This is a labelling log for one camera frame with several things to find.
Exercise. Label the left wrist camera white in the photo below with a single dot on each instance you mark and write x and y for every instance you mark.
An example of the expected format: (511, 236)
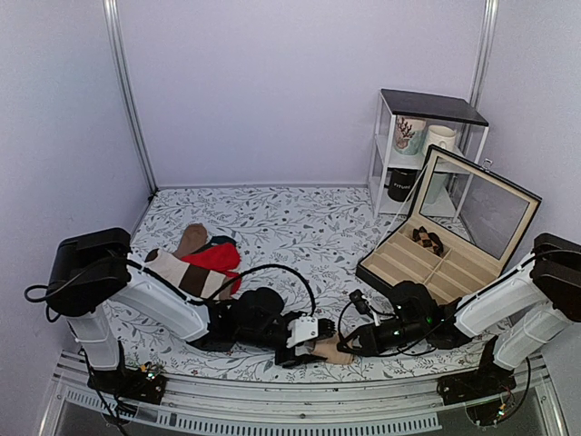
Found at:
(302, 329)

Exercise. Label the floral pattern mug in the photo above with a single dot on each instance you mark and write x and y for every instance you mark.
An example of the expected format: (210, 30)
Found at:
(409, 134)

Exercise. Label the pale green mug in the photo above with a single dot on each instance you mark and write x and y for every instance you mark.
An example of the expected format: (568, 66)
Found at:
(437, 183)

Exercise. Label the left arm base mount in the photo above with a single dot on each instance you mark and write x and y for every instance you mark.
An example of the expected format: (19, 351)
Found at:
(144, 385)

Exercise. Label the brown argyle rolled sock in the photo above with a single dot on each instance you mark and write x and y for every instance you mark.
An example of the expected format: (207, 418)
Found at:
(428, 240)

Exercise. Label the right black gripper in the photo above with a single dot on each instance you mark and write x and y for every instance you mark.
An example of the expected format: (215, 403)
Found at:
(369, 340)

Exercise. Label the cream white mug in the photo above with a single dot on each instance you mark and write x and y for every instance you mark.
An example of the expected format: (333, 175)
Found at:
(440, 136)

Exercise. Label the tan brown sock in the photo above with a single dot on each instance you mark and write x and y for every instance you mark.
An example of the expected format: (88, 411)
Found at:
(193, 238)

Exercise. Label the red sock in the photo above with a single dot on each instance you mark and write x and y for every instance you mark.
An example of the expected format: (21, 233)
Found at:
(221, 259)

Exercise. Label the floral tablecloth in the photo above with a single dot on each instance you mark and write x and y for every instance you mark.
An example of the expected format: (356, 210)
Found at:
(303, 242)

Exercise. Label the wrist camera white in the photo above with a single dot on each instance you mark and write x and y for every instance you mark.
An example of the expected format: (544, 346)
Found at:
(302, 329)
(363, 307)

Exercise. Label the aluminium front rail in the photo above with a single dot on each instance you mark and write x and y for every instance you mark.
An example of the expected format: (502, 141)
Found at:
(202, 406)

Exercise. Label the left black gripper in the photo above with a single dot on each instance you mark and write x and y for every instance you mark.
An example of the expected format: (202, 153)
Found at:
(291, 359)

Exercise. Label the black mug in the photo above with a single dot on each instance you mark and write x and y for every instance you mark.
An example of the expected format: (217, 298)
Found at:
(401, 182)

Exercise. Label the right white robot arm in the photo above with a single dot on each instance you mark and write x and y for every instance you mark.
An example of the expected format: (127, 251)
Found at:
(544, 287)

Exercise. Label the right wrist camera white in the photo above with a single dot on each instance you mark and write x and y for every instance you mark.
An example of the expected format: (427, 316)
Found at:
(363, 307)

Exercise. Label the brown beige block sock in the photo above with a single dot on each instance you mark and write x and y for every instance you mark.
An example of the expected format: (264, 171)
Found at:
(195, 280)

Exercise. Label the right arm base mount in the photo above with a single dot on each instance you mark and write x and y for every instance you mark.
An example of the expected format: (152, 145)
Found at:
(487, 379)

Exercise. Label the white frame glass shelf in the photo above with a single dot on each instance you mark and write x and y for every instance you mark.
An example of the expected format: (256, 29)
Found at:
(455, 113)

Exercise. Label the black compartment organizer box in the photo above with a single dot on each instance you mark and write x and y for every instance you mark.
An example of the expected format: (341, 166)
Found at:
(480, 217)

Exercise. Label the dark green sock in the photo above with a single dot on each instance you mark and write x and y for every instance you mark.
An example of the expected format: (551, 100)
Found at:
(216, 241)

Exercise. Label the beige striped ribbed sock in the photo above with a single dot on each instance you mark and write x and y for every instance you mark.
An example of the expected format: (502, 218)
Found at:
(327, 350)

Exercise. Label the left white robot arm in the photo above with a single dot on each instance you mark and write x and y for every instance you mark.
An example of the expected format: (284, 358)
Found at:
(95, 268)

